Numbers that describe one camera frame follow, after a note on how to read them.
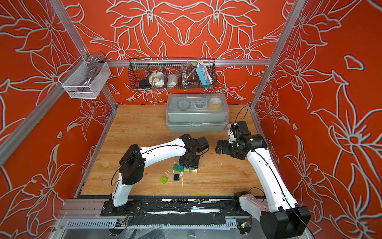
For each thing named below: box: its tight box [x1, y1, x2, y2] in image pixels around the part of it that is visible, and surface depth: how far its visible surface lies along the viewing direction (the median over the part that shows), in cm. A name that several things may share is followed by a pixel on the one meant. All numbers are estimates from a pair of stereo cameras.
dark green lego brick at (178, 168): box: [173, 164, 185, 173], surface depth 87 cm
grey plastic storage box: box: [165, 93, 229, 133], surface depth 98 cm
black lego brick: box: [173, 174, 180, 182], surface depth 83 cm
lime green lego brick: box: [159, 175, 169, 185], surface depth 83 cm
